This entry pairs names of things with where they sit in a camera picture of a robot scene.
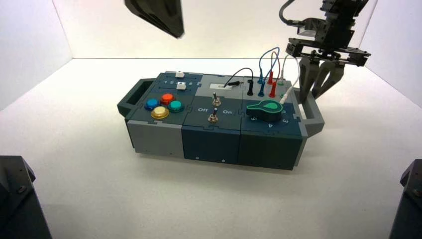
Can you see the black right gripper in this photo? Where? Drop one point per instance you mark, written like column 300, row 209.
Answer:
column 336, row 36

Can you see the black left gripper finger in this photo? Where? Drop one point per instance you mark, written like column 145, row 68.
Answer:
column 158, row 14

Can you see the grey and teal control box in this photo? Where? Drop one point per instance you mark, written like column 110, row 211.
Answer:
column 211, row 142

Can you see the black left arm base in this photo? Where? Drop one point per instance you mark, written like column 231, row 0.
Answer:
column 16, row 204

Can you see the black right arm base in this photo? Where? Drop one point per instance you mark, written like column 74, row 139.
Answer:
column 408, row 211

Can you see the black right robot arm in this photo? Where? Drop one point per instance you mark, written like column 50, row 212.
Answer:
column 346, row 4

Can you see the green rotary knob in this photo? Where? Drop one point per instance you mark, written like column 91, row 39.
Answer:
column 265, row 111

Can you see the white slider knob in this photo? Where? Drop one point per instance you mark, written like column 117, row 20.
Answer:
column 181, row 86
column 179, row 74

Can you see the orange push button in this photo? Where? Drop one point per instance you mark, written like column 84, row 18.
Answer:
column 167, row 98

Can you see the blue push button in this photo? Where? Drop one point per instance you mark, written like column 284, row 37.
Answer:
column 152, row 104

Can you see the teal push button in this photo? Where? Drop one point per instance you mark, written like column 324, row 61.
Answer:
column 176, row 106

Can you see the yellow push button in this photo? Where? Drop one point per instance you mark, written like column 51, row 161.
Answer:
column 160, row 112

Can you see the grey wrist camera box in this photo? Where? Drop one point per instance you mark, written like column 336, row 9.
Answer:
column 307, row 28

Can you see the metal toggle switch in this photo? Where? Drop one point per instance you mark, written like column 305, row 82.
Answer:
column 213, row 116
column 216, row 99

